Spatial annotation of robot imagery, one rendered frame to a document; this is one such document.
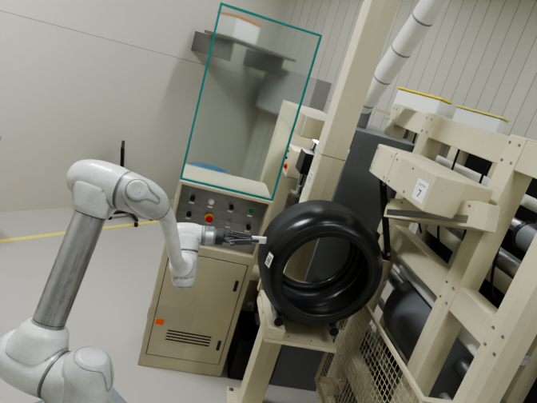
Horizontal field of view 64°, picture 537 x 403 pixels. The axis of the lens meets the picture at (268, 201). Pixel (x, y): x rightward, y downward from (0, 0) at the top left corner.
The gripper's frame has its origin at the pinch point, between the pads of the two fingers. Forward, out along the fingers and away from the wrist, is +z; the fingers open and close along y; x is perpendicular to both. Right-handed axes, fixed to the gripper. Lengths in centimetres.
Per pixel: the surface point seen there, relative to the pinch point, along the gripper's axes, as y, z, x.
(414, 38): 43, 72, -99
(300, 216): -4.2, 16.7, -14.8
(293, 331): -2, 24, 47
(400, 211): 2, 66, -19
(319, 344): -9, 35, 49
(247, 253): 59, 3, 35
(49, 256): 170, -152, 103
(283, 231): -7.0, 9.2, -8.0
